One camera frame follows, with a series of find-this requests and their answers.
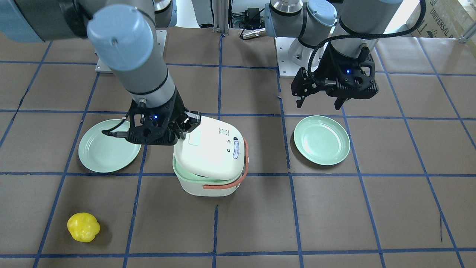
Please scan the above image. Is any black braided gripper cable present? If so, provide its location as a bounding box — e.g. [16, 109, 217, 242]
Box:
[307, 0, 427, 75]

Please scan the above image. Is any green plate far side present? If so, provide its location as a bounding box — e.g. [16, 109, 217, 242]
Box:
[293, 115, 350, 166]

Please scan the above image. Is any cream white rice cooker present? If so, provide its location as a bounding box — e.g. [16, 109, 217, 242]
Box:
[172, 117, 249, 197]

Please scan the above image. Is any black gripper pressing cooker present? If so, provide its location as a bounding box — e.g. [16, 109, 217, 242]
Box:
[102, 89, 201, 146]

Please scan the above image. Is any green plate near cooker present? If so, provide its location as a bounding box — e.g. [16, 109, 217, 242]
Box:
[78, 119, 141, 173]

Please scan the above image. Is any black idle gripper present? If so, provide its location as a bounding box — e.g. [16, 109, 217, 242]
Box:
[291, 44, 379, 111]

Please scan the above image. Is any cardboard box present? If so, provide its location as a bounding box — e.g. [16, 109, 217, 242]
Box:
[411, 0, 476, 38]

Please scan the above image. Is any yellow toy bell pepper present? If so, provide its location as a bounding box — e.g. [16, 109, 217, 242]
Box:
[67, 212, 101, 243]

